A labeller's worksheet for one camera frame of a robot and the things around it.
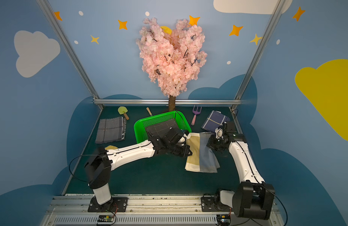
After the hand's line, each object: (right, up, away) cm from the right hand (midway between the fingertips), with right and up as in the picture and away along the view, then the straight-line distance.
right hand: (209, 143), depth 83 cm
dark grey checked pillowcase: (-33, +8, +22) cm, 40 cm away
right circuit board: (+5, -38, -11) cm, 40 cm away
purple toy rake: (-2, +21, +35) cm, 41 cm away
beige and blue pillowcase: (-5, -8, -4) cm, 10 cm away
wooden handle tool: (-43, +21, +34) cm, 59 cm away
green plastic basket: (-46, +4, +19) cm, 50 cm away
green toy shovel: (-67, +23, +36) cm, 79 cm away
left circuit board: (-57, -37, -12) cm, 69 cm away
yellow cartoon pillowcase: (-66, -5, +12) cm, 67 cm away
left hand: (-10, -4, -6) cm, 12 cm away
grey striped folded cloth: (-71, +6, +24) cm, 75 cm away
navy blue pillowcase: (+12, +14, +28) cm, 34 cm away
